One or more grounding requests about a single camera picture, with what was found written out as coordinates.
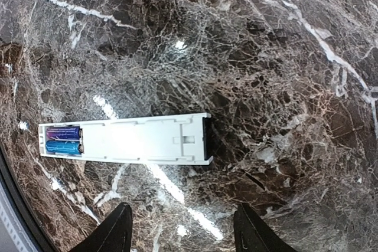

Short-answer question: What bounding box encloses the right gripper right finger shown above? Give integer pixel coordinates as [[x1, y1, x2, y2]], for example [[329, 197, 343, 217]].
[[233, 203, 296, 252]]

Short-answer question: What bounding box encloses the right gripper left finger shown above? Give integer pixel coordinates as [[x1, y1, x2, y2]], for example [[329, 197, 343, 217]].
[[70, 202, 133, 252]]

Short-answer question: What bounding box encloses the blue battery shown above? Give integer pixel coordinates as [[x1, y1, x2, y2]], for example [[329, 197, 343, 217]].
[[46, 126, 82, 140], [45, 140, 83, 155]]

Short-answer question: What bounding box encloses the white remote control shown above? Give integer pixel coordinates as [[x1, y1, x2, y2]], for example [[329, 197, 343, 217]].
[[38, 113, 213, 165]]

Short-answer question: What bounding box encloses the right grey cable duct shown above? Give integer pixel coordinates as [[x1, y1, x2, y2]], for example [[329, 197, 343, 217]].
[[1, 186, 35, 252]]

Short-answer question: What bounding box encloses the black front rail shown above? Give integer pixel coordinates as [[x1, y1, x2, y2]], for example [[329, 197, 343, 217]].
[[1, 146, 58, 251]]

